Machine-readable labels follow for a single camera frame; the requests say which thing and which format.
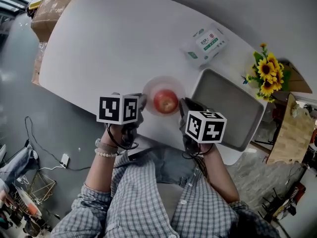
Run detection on white bead bracelet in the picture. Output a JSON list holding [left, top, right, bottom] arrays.
[[94, 149, 118, 158]]

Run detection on white round plate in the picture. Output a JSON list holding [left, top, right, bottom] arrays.
[[142, 75, 186, 116]]

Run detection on red apple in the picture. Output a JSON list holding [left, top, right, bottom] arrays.
[[153, 89, 179, 115]]

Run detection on gold wire rack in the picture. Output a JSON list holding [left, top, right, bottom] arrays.
[[26, 171, 57, 205]]

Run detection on person's right forearm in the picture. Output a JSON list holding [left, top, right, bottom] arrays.
[[200, 142, 240, 204]]

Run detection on grey watch band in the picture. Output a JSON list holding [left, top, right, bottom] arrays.
[[95, 138, 119, 151]]

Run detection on person's left forearm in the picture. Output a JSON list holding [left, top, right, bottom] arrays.
[[85, 130, 119, 193]]

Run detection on artificial sunflower bouquet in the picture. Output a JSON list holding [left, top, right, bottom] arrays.
[[241, 43, 292, 103]]

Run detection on wooden board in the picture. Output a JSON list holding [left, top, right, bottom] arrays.
[[266, 93, 317, 165]]

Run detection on white green wet wipes pack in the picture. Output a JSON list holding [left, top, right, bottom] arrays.
[[180, 23, 229, 68]]

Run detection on black floor cable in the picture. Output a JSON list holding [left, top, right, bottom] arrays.
[[24, 116, 92, 171]]

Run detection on black metal stand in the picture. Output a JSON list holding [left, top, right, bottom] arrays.
[[257, 187, 300, 223]]

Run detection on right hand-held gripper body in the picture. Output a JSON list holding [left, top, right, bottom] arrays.
[[179, 107, 227, 153]]

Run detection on open cardboard box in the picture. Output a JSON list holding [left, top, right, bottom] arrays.
[[277, 58, 313, 94]]

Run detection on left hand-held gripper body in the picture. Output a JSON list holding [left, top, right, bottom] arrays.
[[96, 94, 145, 144]]

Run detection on white power adapter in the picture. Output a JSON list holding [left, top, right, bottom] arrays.
[[60, 153, 70, 169]]

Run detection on white orange plastic object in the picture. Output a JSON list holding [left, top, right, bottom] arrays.
[[14, 186, 42, 217]]

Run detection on flat brown cardboard box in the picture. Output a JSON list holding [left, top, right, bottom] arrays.
[[31, 41, 48, 86]]

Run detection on grey metal tray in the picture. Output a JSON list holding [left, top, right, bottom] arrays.
[[190, 67, 265, 153]]

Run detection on person's checked shirt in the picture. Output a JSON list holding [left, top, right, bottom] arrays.
[[51, 150, 280, 238]]

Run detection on person's blue jeans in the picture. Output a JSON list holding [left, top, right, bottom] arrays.
[[127, 145, 199, 188]]

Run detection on blue denim cloth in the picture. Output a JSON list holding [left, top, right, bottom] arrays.
[[0, 144, 40, 180]]

